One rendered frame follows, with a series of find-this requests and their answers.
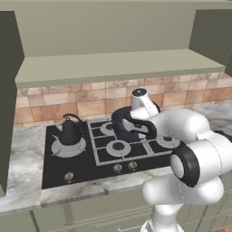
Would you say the dark blue pot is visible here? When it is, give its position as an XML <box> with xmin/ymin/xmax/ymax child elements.
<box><xmin>111</xmin><ymin>105</ymin><xmax>163</xmax><ymax>143</ymax></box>

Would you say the pale green base cupboard door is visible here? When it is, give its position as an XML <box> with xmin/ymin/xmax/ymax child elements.
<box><xmin>173</xmin><ymin>173</ymin><xmax>232</xmax><ymax>232</ymax></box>
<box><xmin>0</xmin><ymin>208</ymin><xmax>67</xmax><ymax>232</ymax></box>

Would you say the olive open wall cupboard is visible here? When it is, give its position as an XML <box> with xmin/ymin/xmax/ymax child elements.
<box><xmin>0</xmin><ymin>0</ymin><xmax>232</xmax><ymax>91</ymax></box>

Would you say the olive cupboard door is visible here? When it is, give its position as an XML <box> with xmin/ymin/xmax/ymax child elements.
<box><xmin>0</xmin><ymin>11</ymin><xmax>26</xmax><ymax>198</ymax></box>
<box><xmin>188</xmin><ymin>8</ymin><xmax>232</xmax><ymax>78</ymax></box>

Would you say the black kettle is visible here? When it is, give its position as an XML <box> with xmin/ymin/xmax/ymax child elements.
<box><xmin>52</xmin><ymin>112</ymin><xmax>88</xmax><ymax>148</ymax></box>

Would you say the black hob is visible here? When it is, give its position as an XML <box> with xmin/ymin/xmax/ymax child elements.
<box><xmin>41</xmin><ymin>115</ymin><xmax>189</xmax><ymax>190</ymax></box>

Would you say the pale green drawer front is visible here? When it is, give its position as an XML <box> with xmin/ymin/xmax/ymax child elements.
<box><xmin>69</xmin><ymin>188</ymin><xmax>157</xmax><ymax>227</ymax></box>

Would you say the brass hob knob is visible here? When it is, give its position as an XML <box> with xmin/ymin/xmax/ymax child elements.
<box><xmin>127</xmin><ymin>160</ymin><xmax>138</xmax><ymax>170</ymax></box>
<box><xmin>63</xmin><ymin>170</ymin><xmax>75</xmax><ymax>182</ymax></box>
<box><xmin>112</xmin><ymin>162</ymin><xmax>123</xmax><ymax>174</ymax></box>

